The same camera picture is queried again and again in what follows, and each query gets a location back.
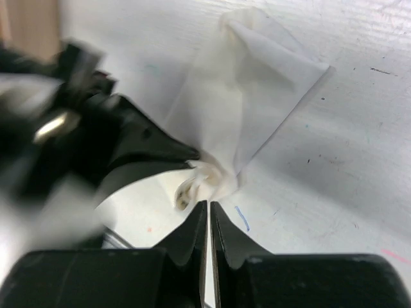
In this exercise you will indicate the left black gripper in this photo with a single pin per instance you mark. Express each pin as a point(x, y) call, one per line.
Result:
point(60, 120)

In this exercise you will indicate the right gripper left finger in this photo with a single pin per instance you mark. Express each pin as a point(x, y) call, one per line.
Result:
point(170, 274)

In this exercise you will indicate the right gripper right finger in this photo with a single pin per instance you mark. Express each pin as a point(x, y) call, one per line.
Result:
point(247, 275)

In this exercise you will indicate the white underwear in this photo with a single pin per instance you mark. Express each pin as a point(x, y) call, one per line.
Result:
point(226, 102)

